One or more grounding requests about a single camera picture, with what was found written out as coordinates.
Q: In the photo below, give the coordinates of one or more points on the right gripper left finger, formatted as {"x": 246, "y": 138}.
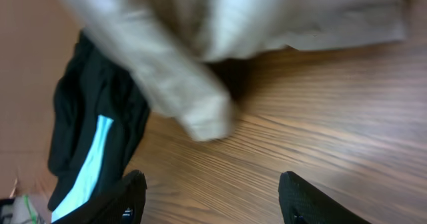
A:
{"x": 122, "y": 204}

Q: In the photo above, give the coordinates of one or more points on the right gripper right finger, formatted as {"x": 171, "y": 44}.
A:
{"x": 302, "y": 203}

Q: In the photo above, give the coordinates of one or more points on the beige khaki shorts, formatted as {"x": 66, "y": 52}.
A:
{"x": 167, "y": 45}

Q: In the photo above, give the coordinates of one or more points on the light blue t-shirt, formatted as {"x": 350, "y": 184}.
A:
{"x": 88, "y": 174}

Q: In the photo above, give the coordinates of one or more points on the black t-shirt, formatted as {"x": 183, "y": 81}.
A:
{"x": 92, "y": 85}

